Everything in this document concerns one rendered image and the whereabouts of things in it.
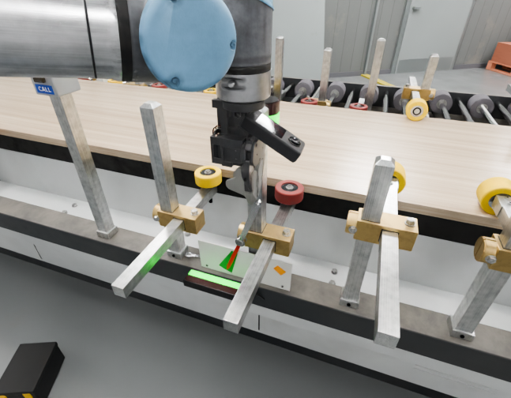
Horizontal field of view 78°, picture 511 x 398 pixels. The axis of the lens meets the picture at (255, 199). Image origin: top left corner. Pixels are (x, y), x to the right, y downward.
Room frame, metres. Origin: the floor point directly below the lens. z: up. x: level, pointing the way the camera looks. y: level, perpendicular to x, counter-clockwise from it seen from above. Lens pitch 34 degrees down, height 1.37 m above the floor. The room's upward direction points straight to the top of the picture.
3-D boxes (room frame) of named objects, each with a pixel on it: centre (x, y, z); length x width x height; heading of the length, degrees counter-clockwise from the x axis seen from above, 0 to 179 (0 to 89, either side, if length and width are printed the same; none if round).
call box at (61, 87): (0.78, 0.47, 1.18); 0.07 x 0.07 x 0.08; 70
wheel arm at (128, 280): (0.63, 0.21, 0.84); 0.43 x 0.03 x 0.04; 160
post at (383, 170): (0.52, -0.24, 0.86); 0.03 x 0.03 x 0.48; 70
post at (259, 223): (0.60, -0.01, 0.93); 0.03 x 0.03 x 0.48; 70
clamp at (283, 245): (0.60, -0.03, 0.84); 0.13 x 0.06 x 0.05; 70
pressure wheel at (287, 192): (0.73, -0.09, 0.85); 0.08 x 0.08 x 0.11
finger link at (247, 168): (0.50, 0.01, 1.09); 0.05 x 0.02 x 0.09; 160
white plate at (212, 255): (0.59, 0.03, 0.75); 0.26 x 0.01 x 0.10; 70
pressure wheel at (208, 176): (0.82, 0.14, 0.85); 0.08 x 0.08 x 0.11
